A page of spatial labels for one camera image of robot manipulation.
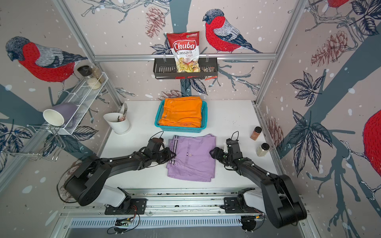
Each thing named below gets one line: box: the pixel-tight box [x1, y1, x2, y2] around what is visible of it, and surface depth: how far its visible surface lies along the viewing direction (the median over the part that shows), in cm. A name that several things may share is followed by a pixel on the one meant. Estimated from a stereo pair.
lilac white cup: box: [42, 102, 79, 127], surface depth 63 cm
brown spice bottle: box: [250, 126, 262, 141], surface depth 95 cm
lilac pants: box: [165, 133, 217, 183], surface depth 90 cm
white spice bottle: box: [255, 142, 270, 158], surface depth 87 cm
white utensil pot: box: [103, 112, 131, 135], surface depth 100 cm
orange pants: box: [158, 96, 203, 128], surface depth 105 cm
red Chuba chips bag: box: [166, 31, 201, 73], surface depth 83 cm
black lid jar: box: [76, 65, 93, 78], surface depth 81 cm
